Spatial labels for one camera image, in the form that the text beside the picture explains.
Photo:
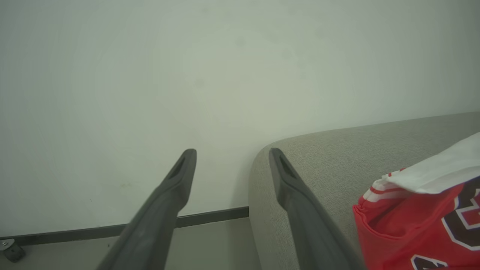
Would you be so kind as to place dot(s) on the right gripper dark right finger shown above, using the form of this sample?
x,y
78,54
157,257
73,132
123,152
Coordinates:
x,y
311,232

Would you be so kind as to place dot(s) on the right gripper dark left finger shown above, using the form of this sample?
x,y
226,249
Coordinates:
x,y
157,217

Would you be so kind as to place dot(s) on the red and white jersey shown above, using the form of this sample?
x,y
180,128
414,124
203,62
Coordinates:
x,y
412,225

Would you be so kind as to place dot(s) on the grey fabric sofa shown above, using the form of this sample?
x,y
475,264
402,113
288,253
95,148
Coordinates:
x,y
330,157

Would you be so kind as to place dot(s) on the black caster wheel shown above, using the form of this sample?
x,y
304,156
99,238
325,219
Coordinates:
x,y
15,254

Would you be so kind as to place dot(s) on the grey metal stand leg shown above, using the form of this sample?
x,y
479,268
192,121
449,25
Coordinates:
x,y
5,244

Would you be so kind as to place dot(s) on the black wall baseboard strip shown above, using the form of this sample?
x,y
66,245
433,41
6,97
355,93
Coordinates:
x,y
75,234

